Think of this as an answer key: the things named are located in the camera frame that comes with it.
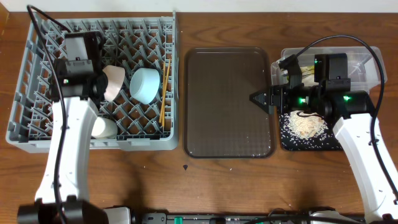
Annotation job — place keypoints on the clear plastic bin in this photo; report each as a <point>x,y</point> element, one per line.
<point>362,67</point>

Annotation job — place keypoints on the pile of rice waste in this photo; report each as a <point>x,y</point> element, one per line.
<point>306,126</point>

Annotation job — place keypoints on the white cup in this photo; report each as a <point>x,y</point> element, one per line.
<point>104,128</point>

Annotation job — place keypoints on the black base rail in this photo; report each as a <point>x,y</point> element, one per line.
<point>278,215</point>

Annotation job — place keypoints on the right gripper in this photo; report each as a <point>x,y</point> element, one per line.
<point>271,94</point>

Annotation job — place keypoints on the dark brown serving tray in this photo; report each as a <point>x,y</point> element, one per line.
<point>220,121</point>

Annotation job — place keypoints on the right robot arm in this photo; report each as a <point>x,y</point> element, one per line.
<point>353,119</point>

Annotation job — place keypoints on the grey dishwasher rack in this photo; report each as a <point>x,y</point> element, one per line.
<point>131,43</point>

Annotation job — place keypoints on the black waste tray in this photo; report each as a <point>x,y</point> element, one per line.
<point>308,143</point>

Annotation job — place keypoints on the green orange snack wrapper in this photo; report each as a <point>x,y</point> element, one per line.
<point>307,70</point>

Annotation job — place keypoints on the white bowl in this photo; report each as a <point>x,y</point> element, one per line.
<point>115,77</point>

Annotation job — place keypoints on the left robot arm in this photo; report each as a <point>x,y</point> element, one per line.
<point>78,86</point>

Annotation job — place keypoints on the light blue bowl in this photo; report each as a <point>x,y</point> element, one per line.
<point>144,85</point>

